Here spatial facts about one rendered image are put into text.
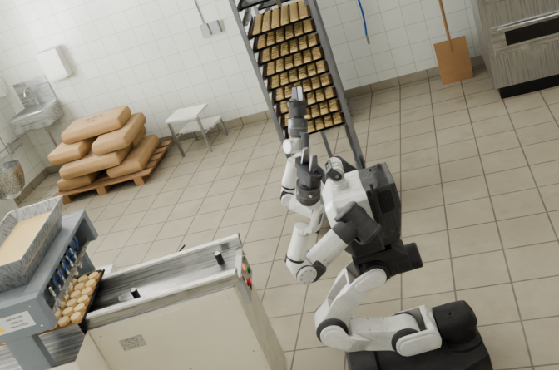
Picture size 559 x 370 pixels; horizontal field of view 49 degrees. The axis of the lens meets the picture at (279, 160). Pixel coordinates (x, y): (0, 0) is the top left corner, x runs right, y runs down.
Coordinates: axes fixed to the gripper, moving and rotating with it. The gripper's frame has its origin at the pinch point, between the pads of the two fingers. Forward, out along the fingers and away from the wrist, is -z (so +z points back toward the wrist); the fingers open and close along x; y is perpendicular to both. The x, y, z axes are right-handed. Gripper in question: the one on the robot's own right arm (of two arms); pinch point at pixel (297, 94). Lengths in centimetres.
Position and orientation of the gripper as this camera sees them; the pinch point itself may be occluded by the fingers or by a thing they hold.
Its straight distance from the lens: 273.3
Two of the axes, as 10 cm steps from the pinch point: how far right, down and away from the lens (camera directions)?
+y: -8.6, -0.6, 5.1
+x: -5.1, 1.4, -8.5
